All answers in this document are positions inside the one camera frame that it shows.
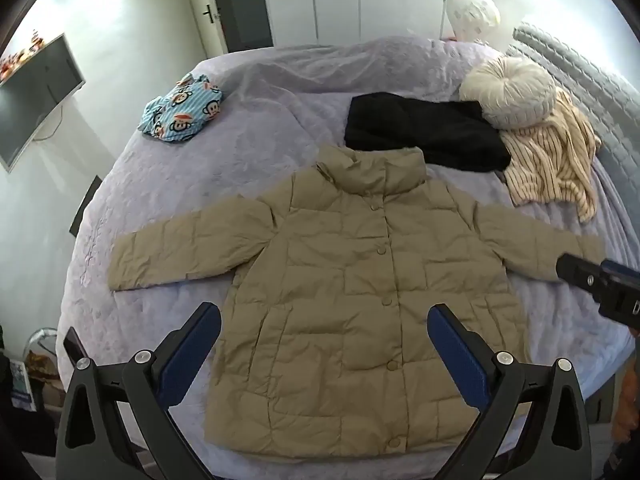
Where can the small figurines on television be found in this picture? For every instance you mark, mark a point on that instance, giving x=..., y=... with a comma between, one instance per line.
x=22, y=55

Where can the blue monkey print garment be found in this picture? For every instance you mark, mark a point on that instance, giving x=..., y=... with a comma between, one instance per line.
x=182, y=110

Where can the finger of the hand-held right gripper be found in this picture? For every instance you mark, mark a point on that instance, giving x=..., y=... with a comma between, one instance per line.
x=580, y=275
x=620, y=270

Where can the dark grey door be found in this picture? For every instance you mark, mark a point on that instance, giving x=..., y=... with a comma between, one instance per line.
x=245, y=5

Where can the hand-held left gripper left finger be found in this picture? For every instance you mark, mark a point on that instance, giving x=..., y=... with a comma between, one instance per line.
x=192, y=347

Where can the blue printed book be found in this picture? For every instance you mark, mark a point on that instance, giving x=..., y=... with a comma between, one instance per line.
x=22, y=385

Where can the smartphone with pink case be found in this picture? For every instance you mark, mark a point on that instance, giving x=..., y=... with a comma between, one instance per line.
x=75, y=347

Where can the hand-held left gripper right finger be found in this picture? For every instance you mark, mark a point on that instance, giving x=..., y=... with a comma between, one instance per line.
x=457, y=355

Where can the orange garment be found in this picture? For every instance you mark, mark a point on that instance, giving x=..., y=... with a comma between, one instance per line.
x=627, y=410

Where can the grey quilted headboard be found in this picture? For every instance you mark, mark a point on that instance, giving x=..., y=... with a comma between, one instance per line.
x=585, y=80

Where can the cream striped garment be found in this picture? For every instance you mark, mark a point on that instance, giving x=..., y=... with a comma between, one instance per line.
x=545, y=170

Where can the dark wall plate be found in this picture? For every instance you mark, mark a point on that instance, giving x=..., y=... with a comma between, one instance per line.
x=86, y=207

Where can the white patterned pillow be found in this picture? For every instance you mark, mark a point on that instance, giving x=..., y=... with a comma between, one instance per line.
x=472, y=15

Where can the khaki puffer jacket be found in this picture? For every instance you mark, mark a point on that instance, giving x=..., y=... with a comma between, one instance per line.
x=325, y=285

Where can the wall-mounted television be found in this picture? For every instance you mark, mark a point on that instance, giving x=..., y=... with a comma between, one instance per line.
x=35, y=105

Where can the black knit sweater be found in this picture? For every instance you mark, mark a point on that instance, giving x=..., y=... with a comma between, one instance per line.
x=430, y=130

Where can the white wardrobe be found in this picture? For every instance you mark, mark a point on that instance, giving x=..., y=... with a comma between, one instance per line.
x=360, y=0

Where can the white round basket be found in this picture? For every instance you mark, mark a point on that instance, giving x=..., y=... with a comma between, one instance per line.
x=42, y=335

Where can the round cream pleated cushion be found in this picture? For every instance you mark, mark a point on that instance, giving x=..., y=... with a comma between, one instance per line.
x=510, y=90

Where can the lavender plush bed blanket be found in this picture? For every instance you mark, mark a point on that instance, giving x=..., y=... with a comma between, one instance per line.
x=260, y=95

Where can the brown patterned handbag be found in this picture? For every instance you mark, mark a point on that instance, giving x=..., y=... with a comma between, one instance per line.
x=45, y=362

